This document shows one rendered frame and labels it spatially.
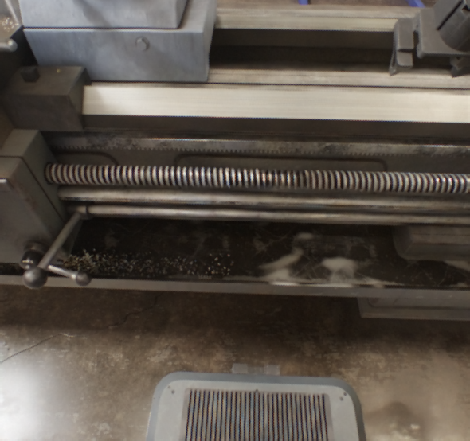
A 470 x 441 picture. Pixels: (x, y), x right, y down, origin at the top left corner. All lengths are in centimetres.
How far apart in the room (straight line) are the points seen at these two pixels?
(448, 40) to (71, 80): 60
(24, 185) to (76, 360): 78
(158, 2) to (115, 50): 12
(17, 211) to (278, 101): 53
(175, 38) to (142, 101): 13
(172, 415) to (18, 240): 54
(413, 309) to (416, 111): 85
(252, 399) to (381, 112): 72
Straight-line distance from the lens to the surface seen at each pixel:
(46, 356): 141
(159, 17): 71
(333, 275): 95
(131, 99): 70
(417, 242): 101
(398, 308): 140
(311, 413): 98
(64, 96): 70
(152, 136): 73
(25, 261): 83
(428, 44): 54
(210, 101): 67
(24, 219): 78
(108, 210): 82
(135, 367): 129
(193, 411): 97
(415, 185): 75
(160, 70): 74
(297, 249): 97
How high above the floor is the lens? 121
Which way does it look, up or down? 51 degrees down
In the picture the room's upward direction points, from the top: straight up
